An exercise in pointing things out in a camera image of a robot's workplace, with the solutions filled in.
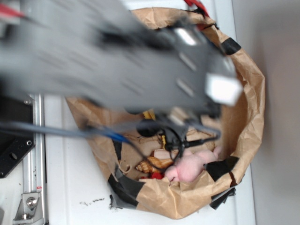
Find aluminium frame rail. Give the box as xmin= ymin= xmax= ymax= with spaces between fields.
xmin=19 ymin=93 xmax=47 ymax=225

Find metal corner bracket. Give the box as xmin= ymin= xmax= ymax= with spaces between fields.
xmin=13 ymin=192 xmax=45 ymax=225

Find yellow microfiber cloth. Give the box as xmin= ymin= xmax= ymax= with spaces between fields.
xmin=142 ymin=109 xmax=166 ymax=150

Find grey and blue cables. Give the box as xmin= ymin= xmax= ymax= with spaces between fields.
xmin=0 ymin=121 xmax=222 ymax=169

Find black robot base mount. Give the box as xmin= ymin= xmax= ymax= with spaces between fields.
xmin=0 ymin=95 xmax=35 ymax=179

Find brown paper bag bin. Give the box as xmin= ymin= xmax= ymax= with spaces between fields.
xmin=65 ymin=7 xmax=266 ymax=220

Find small red toy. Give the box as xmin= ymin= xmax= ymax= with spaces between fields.
xmin=140 ymin=172 xmax=164 ymax=180

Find brown spiral seashell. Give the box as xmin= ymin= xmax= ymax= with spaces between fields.
xmin=135 ymin=149 xmax=173 ymax=173

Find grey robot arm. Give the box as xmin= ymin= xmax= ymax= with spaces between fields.
xmin=0 ymin=0 xmax=243 ymax=136

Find pink plush toy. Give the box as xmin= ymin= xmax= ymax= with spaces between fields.
xmin=165 ymin=146 xmax=222 ymax=182

